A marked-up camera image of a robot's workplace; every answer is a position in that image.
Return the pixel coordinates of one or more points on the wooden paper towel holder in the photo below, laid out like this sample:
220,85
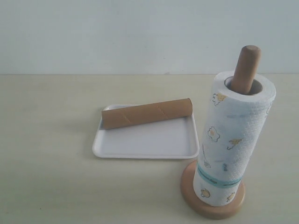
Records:
242,81

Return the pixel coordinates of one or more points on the brown cardboard tube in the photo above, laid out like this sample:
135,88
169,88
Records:
143,114

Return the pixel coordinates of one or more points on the printed white paper towel roll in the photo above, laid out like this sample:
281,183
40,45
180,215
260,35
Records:
233,125

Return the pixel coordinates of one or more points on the white rectangular tray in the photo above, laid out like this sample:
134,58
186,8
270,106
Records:
169,139

